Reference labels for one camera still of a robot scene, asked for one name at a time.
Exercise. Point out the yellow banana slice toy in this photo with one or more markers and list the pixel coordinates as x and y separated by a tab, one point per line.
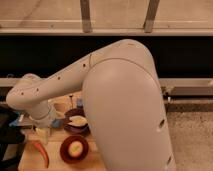
77	121

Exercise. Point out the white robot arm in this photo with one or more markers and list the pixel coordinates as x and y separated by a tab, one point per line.
122	101

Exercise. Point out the yellow round fruit toy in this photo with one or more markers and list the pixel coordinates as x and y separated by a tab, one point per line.
75	149

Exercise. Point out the blue sponge block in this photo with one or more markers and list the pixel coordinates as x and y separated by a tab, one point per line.
79	103

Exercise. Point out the grey metal rail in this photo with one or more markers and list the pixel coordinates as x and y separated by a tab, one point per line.
171	86

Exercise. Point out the blue plastic cup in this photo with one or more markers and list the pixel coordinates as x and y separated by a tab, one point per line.
56	123

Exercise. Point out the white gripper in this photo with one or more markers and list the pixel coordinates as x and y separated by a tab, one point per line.
43	129

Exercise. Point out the dark purple bowl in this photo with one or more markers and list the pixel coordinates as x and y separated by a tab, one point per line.
72	129

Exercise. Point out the red chili pepper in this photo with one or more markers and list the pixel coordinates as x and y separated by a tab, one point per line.
43	152

